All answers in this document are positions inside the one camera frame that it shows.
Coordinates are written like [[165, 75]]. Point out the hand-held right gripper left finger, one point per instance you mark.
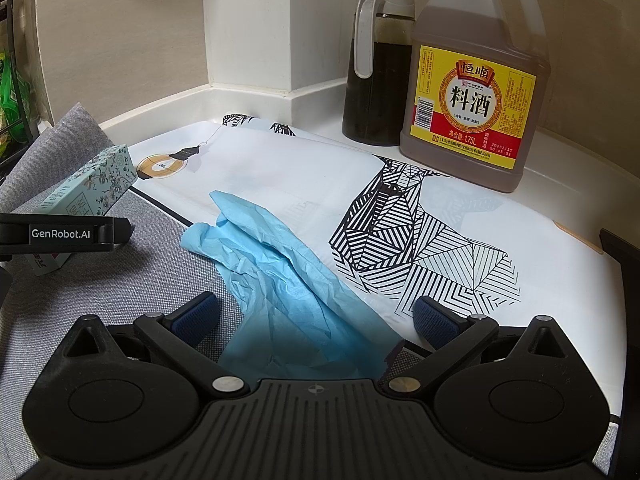
[[197, 316]]

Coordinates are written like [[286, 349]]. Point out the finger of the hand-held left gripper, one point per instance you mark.
[[117, 232]]

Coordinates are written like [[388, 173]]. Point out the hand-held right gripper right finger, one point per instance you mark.
[[430, 324]]

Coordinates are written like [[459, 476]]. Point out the teal floral print box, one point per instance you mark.
[[95, 180]]

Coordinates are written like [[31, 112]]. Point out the blue disposable glove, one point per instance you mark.
[[300, 300]]

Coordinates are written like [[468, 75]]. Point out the grey fabric mat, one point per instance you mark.
[[140, 275]]

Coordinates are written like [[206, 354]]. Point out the green yellow bag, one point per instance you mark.
[[12, 90]]

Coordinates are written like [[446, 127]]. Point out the white geometric print mat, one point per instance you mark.
[[300, 170]]

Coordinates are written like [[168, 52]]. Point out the black stove top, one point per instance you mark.
[[620, 250]]

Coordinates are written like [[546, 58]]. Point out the large brown jug yellow label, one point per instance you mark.
[[470, 100]]

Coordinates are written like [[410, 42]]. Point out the dark sauce dispenser bottle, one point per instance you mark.
[[375, 95]]

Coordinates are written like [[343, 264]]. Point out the white column casing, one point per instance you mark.
[[250, 25]]

